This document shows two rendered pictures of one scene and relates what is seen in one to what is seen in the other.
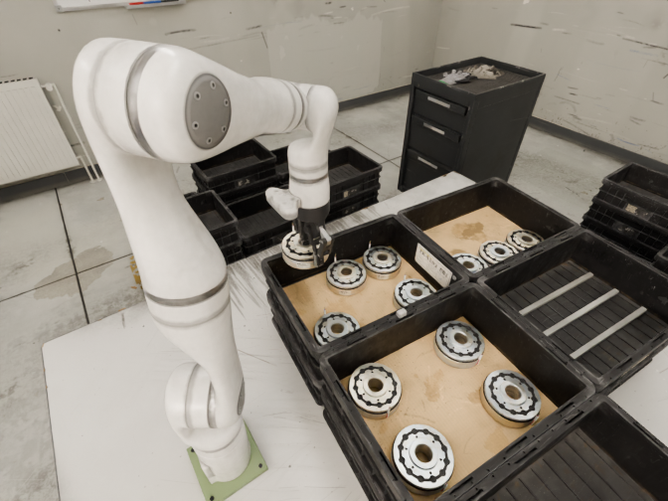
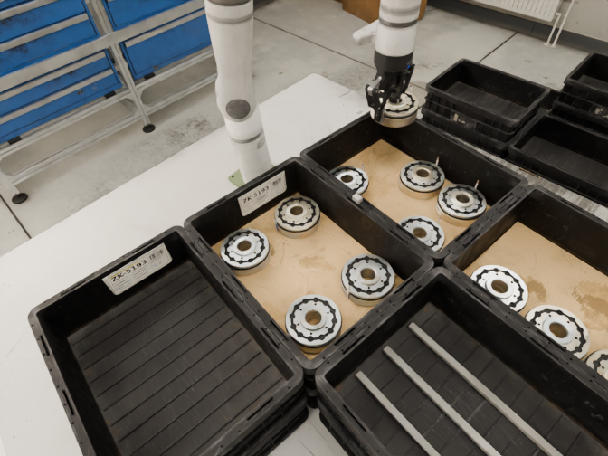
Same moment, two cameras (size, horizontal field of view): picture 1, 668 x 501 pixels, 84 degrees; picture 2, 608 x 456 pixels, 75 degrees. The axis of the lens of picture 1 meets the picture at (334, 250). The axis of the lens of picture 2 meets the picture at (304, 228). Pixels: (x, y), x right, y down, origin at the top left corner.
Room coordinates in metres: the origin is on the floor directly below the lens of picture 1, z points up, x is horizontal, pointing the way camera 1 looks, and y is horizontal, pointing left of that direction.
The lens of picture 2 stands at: (0.31, -0.66, 1.52)
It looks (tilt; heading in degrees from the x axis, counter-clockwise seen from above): 51 degrees down; 83
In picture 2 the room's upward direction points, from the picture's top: 5 degrees counter-clockwise
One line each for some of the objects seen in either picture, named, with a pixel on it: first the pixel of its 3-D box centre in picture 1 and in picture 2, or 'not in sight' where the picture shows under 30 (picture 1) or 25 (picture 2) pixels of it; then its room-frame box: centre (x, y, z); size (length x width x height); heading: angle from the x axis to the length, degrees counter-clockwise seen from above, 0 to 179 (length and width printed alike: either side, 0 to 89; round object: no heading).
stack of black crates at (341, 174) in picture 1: (335, 202); not in sight; (1.72, -0.01, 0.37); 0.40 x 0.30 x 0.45; 125
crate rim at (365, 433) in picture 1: (451, 375); (301, 244); (0.35, -0.21, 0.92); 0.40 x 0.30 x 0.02; 119
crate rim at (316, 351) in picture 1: (362, 273); (407, 170); (0.61, -0.07, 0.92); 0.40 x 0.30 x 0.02; 119
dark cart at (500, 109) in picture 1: (460, 147); not in sight; (2.22, -0.82, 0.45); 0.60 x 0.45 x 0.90; 125
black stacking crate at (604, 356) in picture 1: (578, 309); (475, 425); (0.55, -0.56, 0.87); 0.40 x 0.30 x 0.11; 119
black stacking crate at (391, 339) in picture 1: (445, 390); (302, 260); (0.35, -0.21, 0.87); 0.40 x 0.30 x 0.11; 119
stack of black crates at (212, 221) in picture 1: (193, 257); (471, 132); (1.26, 0.65, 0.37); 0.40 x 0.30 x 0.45; 125
